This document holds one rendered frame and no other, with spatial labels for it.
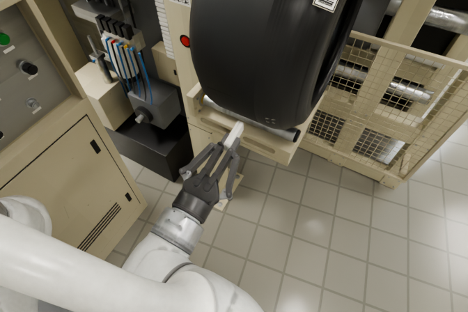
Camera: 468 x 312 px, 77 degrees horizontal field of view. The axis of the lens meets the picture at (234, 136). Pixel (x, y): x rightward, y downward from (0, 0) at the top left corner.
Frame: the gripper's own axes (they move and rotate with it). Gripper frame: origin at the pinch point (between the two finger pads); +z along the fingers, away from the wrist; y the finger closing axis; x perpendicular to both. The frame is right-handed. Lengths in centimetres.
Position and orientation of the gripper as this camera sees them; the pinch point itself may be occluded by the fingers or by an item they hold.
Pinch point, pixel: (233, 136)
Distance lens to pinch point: 66.8
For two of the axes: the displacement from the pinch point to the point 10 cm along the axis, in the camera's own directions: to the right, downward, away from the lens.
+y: -8.8, -3.8, 2.7
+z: 4.7, -7.8, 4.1
